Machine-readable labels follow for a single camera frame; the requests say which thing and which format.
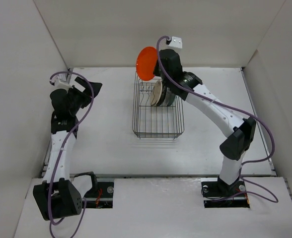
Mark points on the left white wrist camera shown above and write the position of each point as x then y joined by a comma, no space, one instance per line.
60,81

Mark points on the orange plastic plate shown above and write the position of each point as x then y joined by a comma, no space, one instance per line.
145,63

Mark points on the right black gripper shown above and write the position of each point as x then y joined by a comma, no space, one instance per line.
156,71

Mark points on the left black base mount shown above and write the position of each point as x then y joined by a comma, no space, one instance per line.
102,196

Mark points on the grey wire dish rack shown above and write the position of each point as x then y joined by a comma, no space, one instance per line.
149,121

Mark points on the black glossy plate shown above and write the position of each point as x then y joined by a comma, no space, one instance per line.
164,96

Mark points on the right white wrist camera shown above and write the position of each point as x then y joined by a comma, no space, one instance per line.
174,42

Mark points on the clear glass plate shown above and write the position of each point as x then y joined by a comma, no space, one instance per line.
169,98

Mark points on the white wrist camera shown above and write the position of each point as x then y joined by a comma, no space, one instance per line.
60,81
174,42

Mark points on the blue patterned ceramic plate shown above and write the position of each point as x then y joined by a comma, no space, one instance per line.
171,100

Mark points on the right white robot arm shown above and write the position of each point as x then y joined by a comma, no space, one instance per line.
239,131

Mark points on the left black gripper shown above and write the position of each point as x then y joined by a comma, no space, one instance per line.
85,96

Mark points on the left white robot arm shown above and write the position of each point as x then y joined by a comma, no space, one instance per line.
58,196

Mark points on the cream plate with green spot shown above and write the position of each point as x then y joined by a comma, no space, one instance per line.
156,93

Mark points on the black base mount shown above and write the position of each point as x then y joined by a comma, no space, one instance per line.
102,196
217,195

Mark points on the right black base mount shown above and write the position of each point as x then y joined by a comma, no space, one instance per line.
217,195

